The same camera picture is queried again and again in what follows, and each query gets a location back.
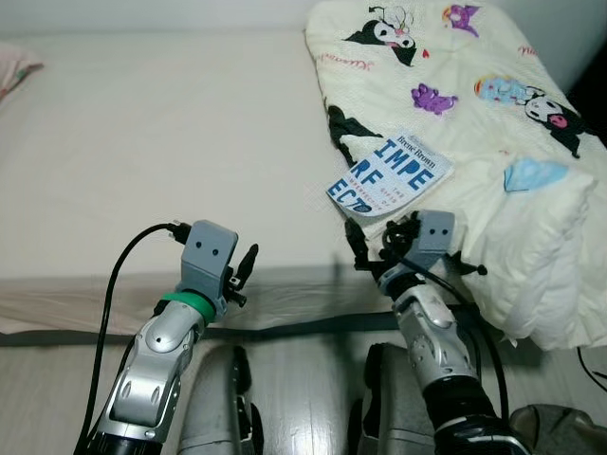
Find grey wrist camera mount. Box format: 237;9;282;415
414;210;456;271
180;220;238;314

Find grey robot leg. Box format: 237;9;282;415
178;346;265;455
356;341;442;455

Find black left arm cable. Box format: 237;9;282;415
74;222;191;455

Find grey slipper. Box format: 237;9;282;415
507;403;607;455

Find black furniture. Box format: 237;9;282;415
564;43;607;148

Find grey robot right leg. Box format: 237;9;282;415
356;341;442;455

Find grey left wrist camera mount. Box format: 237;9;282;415
180;220;238;314

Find grey robot left leg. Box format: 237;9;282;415
178;346;265;455

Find white book blue lettering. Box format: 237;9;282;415
325;128;454;221

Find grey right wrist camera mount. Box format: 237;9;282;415
414;210;456;271

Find cream cartoon print duvet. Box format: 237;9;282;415
303;0;607;352

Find cream bed mattress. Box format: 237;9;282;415
0;31;607;335

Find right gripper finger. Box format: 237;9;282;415
343;218;373;278

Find pink pillow orange spots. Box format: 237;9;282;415
0;45;44;100

